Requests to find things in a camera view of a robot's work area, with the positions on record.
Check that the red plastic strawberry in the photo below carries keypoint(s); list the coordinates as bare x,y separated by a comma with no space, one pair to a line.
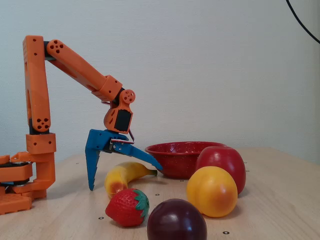
122,207

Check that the dark purple plastic plum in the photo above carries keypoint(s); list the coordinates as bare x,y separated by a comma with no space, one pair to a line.
176,222

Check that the red speckled bowl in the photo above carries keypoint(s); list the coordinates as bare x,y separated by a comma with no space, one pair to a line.
175,160

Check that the yellow plastic banana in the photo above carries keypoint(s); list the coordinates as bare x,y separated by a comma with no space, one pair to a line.
122,172

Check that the blue gripper black motor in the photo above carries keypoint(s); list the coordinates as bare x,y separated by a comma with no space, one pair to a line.
100,140

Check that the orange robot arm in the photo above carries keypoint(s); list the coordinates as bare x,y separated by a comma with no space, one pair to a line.
37,100

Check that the orange yellow plastic peach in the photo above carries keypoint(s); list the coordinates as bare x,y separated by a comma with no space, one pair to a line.
211,191

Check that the red plastic apple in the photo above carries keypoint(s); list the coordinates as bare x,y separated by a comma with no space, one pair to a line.
225,160

